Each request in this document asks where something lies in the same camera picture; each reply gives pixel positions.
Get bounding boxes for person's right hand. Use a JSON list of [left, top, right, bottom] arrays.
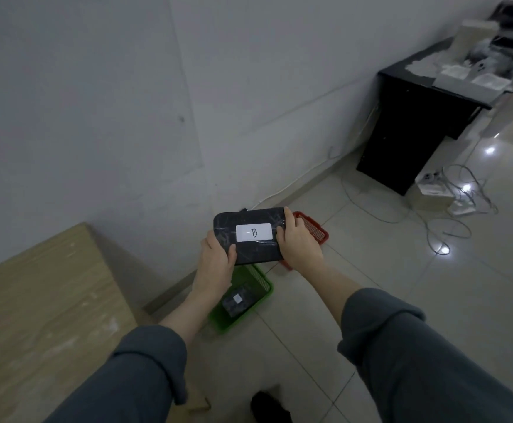
[[276, 207, 326, 278]]

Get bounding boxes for person's left hand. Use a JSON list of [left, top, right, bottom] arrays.
[[191, 230, 238, 300]]

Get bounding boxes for black pouch with white label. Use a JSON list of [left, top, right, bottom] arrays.
[[213, 208, 289, 266]]

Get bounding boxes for person's right forearm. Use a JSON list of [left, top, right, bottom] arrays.
[[311, 259, 513, 423]]

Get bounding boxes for person's left forearm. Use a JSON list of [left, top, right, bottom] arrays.
[[45, 286, 227, 423]]

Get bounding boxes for red plastic basket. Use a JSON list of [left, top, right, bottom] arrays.
[[279, 211, 330, 271]]

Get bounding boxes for green plastic basket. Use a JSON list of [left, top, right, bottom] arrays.
[[208, 263, 274, 335]]

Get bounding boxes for small black labelled pouch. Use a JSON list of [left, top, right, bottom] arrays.
[[220, 284, 254, 318]]

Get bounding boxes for white box with adapter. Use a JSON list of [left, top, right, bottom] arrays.
[[408, 171, 456, 212]]

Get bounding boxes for person's black shoe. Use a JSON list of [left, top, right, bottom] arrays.
[[250, 390, 293, 423]]

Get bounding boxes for black desk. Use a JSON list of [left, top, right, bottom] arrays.
[[356, 37, 513, 196]]

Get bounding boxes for white power strip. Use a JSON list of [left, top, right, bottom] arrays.
[[448, 199, 477, 216]]

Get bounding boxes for white shallow tray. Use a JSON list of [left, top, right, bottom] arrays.
[[471, 73, 513, 105], [432, 65, 474, 91]]

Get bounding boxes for tall white box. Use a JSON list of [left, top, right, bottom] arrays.
[[451, 19, 500, 63]]

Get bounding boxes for white wall cable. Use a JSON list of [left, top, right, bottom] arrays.
[[256, 103, 378, 205]]

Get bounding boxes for grey floor cable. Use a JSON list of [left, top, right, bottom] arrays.
[[339, 165, 418, 225]]

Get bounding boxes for tangled white cables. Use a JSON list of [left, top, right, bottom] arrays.
[[421, 164, 500, 256]]

